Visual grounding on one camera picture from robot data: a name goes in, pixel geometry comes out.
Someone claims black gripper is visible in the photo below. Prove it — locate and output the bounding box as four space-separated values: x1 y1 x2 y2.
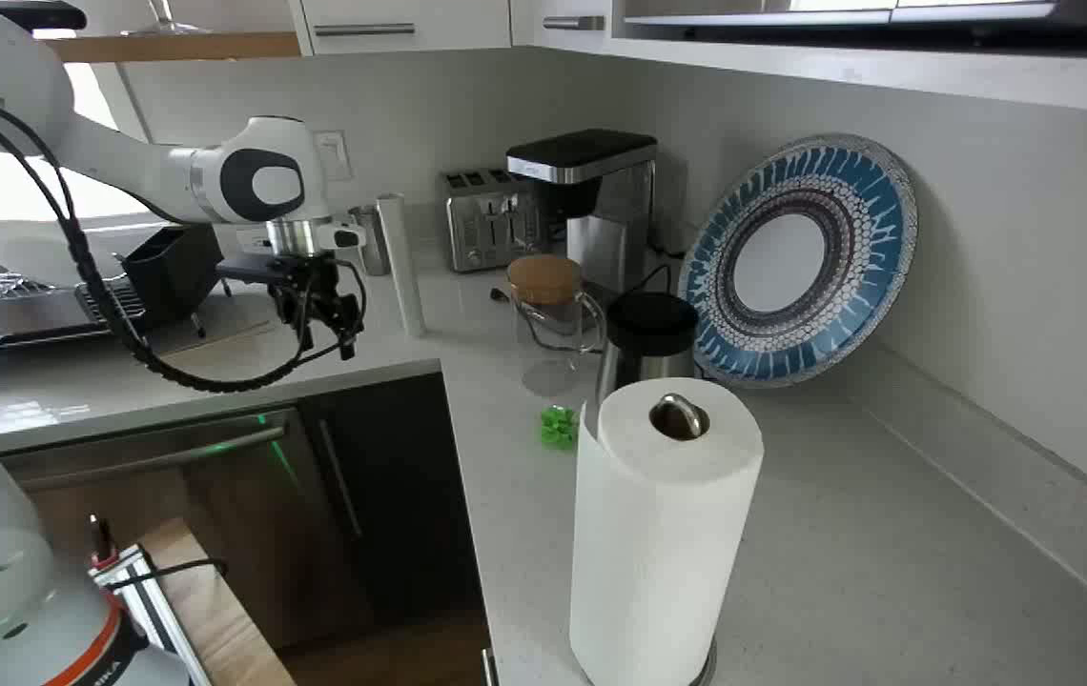
262 248 369 368

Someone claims glass jar with brown lid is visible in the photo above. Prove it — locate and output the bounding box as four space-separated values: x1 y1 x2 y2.
500 248 609 401

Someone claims black utensil holder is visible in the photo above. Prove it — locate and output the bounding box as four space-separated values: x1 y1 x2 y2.
119 223 227 332

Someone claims stainless steel toaster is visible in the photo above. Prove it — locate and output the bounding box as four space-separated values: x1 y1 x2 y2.
439 166 550 277

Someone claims dark lower cabinet door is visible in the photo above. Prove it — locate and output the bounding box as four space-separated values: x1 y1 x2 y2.
298 374 483 629

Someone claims dark dishwasher front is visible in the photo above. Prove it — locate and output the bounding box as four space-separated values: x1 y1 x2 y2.
0 401 374 655

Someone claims small green object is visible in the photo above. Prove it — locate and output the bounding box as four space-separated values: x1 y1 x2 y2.
537 401 581 454

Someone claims dish drying rack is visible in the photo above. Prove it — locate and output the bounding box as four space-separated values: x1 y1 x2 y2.
0 244 234 368

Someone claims red tipped pen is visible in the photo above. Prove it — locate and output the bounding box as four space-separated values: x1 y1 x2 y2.
86 512 116 573

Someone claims white upper cabinet door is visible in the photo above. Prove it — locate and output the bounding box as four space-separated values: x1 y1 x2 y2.
506 0 619 55
298 0 515 58

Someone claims wooden table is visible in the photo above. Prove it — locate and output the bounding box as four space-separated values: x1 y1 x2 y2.
133 512 298 686

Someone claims wooden shelf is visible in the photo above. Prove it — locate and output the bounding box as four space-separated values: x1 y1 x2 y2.
38 31 305 65

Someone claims black steel coffee machine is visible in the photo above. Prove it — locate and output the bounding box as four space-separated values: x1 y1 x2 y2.
504 128 667 309

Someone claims white striped box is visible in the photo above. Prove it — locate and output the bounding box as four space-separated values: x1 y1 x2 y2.
89 540 213 686

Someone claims black steel coffee carafe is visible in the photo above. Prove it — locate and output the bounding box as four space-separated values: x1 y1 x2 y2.
603 291 701 392

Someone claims white paper towel roll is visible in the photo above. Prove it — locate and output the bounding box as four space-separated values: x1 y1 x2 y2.
564 374 766 686

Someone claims blue white decorative plate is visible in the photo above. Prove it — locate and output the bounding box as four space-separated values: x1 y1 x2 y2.
677 135 918 392

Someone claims stainless steel microwave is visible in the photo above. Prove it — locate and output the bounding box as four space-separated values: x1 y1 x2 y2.
609 0 1087 63

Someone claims white wall switch plate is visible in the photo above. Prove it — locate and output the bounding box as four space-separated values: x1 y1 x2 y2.
311 128 356 183

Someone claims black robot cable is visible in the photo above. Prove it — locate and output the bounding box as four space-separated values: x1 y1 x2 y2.
0 83 368 398

